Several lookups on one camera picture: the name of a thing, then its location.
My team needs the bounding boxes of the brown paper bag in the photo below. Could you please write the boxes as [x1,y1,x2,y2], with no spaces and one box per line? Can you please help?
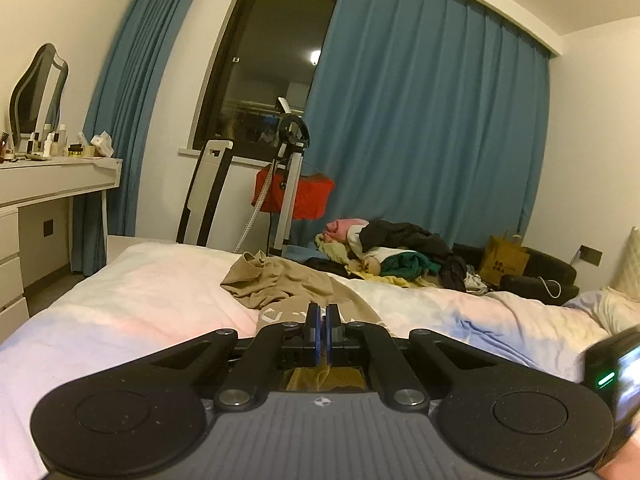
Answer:
[478,232,529,286]

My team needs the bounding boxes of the wavy framed vanity mirror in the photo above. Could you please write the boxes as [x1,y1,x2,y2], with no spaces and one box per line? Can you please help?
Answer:
[9,42,70,153]

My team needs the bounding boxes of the cream pillow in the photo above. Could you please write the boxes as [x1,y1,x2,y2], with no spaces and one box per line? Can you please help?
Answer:
[611,226,640,301]

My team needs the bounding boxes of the pastel tie-dye bed duvet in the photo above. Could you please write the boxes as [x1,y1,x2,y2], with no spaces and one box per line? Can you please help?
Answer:
[1,243,639,479]

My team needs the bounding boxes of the pile of mixed clothes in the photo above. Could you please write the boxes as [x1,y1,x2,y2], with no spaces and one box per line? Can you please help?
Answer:
[310,219,490,296]

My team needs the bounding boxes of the garment steamer stand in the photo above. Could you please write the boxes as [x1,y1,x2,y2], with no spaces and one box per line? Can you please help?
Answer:
[233,96,310,256]

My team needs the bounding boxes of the black wall socket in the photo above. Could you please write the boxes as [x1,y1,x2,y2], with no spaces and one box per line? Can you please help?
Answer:
[578,245,603,266]

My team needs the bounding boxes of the blue curtain right panel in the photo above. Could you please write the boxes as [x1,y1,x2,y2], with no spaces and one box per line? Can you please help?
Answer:
[292,0,550,246]

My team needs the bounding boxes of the dark window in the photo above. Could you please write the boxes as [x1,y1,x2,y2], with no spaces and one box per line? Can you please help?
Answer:
[192,0,336,160]

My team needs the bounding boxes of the white black chair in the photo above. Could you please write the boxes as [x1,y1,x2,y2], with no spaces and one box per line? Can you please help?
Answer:
[176,140,233,247]

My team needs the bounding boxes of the white tissue box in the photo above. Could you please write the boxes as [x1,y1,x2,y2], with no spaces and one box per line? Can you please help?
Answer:
[90,131,114,158]

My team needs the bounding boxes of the black armchair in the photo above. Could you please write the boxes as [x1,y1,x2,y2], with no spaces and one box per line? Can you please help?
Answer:
[451,242,582,306]

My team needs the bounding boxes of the blue curtain panel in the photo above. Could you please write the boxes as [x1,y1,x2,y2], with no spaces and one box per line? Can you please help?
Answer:
[70,0,193,276]
[292,0,550,246]

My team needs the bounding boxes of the tan brown shirt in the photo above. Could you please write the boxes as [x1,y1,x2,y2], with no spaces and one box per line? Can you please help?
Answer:
[220,252,386,330]

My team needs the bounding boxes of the blue curtain left panel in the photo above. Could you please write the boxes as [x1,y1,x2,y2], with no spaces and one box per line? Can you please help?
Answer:
[70,0,193,276]

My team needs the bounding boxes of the red cloth basket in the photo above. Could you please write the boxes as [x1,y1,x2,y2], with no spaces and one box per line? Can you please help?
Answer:
[260,169,335,220]

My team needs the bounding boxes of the white vanity desk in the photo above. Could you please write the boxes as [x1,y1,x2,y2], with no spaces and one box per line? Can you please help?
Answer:
[1,157,122,339]

